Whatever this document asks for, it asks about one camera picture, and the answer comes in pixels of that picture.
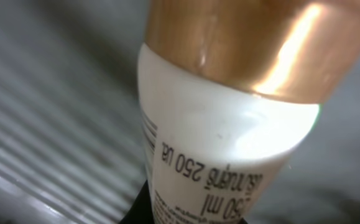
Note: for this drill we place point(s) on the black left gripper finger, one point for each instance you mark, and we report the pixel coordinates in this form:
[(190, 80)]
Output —
[(141, 210)]

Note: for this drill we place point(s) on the white tube gold cap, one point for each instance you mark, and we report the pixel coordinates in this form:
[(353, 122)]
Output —
[(228, 89)]

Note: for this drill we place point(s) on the dark grey plastic basket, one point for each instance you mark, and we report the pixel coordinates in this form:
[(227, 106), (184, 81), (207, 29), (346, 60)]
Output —
[(70, 124)]

